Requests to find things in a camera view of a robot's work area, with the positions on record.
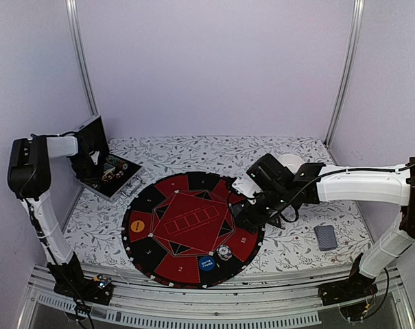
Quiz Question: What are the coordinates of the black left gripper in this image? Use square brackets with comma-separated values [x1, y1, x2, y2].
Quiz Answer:
[75, 155, 106, 184]

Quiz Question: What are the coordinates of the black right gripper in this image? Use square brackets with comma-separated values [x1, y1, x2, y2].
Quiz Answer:
[235, 186, 290, 234]

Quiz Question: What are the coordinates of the blue white chip stack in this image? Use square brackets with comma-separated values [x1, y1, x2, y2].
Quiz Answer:
[217, 245, 233, 261]

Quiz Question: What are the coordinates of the blue small blind button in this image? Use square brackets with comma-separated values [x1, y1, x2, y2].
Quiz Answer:
[198, 256, 216, 271]

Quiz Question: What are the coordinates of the orange big blind button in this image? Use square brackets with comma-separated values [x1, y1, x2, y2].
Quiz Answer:
[130, 220, 145, 233]

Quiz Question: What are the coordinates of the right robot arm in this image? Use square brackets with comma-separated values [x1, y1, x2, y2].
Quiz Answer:
[230, 154, 415, 299]

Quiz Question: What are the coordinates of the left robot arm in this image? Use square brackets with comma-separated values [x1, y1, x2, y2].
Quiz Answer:
[8, 132, 109, 297]

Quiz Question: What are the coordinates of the card deck in case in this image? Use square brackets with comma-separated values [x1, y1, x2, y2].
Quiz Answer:
[102, 163, 116, 179]

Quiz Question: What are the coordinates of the chip row in case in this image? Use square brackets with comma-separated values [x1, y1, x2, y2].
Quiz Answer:
[106, 155, 128, 170]

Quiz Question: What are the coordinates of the aluminium poker chip case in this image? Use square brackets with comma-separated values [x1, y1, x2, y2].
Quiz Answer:
[69, 115, 144, 203]

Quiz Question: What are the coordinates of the black triangular card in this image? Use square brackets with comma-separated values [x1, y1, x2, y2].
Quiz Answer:
[268, 215, 285, 230]

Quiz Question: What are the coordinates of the round red black poker mat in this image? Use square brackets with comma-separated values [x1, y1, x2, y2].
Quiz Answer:
[121, 171, 265, 289]

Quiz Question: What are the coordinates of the white ceramic bowl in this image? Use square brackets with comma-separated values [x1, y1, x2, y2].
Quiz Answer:
[277, 154, 305, 173]

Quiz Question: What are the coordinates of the blue card deck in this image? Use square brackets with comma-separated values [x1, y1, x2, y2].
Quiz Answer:
[314, 225, 337, 252]

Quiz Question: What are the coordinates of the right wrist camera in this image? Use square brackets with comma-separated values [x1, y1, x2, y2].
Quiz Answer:
[232, 177, 262, 199]

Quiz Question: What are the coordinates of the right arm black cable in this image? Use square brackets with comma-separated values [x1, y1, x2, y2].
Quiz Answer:
[227, 159, 415, 223]

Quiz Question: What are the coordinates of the front aluminium rail frame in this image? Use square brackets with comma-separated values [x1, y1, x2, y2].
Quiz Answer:
[16, 263, 415, 329]

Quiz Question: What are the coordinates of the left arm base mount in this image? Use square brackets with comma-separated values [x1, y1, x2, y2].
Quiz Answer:
[54, 273, 114, 306]

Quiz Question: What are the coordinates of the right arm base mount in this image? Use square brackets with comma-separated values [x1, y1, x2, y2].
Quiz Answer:
[318, 273, 377, 306]

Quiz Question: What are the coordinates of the right aluminium corner post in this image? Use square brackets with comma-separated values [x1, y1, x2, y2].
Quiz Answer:
[324, 0, 365, 149]

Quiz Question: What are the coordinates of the aluminium corner post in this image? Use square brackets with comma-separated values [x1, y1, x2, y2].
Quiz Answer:
[64, 0, 99, 115]
[324, 0, 365, 149]

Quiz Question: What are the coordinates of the left aluminium corner post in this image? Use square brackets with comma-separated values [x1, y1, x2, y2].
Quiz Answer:
[64, 0, 99, 115]

